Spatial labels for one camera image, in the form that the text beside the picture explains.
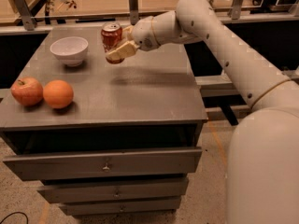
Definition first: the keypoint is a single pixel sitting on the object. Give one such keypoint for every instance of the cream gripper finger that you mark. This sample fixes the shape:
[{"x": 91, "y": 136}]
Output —
[
  {"x": 127, "y": 33},
  {"x": 124, "y": 50}
]

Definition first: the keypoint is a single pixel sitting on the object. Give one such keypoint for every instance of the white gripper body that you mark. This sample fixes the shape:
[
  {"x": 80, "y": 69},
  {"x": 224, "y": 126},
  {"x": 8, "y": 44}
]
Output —
[{"x": 143, "y": 32}]

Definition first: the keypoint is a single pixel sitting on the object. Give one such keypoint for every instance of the red coke can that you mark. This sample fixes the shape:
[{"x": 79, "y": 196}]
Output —
[{"x": 111, "y": 35}]

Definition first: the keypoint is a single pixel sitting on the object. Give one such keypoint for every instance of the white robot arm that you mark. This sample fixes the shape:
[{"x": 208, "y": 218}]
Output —
[{"x": 262, "y": 177}]

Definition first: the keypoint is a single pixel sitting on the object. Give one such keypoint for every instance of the white bowl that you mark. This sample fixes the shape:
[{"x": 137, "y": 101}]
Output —
[{"x": 70, "y": 51}]

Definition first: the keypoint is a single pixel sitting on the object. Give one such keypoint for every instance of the orange fruit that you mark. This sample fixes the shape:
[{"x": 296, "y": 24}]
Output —
[{"x": 58, "y": 94}]

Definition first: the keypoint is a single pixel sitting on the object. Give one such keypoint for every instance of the grey drawer cabinet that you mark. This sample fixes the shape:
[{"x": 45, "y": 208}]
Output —
[{"x": 149, "y": 101}]

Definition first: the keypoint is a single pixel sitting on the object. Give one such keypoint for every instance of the red apple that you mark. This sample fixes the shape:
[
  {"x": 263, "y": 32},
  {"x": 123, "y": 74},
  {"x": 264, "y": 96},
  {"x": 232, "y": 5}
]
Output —
[{"x": 27, "y": 91}]

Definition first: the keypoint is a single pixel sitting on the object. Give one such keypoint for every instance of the top grey drawer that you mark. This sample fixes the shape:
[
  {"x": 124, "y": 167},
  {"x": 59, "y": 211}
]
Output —
[{"x": 60, "y": 166}]

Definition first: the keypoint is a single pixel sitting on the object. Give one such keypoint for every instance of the grey drawer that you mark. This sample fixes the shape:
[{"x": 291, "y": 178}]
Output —
[
  {"x": 114, "y": 190},
  {"x": 127, "y": 206},
  {"x": 60, "y": 166}
]

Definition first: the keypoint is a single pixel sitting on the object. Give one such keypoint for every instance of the middle grey drawer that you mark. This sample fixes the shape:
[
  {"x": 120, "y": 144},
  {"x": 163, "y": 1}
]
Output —
[{"x": 114, "y": 190}]

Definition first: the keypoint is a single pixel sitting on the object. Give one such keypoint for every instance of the bottom grey drawer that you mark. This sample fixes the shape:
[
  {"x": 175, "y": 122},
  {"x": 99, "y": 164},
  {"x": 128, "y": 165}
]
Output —
[{"x": 127, "y": 206}]

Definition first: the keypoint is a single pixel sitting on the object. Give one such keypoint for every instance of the middle metal bracket post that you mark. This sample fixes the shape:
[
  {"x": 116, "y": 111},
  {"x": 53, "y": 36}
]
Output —
[{"x": 133, "y": 11}]

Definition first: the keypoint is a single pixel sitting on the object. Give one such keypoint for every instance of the metal bracket post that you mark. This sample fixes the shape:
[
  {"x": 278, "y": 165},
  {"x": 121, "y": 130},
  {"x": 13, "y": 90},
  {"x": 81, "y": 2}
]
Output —
[
  {"x": 133, "y": 11},
  {"x": 28, "y": 21},
  {"x": 235, "y": 11}
]

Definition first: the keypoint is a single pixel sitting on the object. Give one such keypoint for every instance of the left metal bracket post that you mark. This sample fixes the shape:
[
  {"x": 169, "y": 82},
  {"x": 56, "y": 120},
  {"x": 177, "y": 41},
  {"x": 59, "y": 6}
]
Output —
[{"x": 28, "y": 21}]

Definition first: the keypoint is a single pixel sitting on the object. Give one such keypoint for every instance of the right metal bracket post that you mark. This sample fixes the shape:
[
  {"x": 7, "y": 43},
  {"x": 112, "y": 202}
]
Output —
[{"x": 235, "y": 11}]

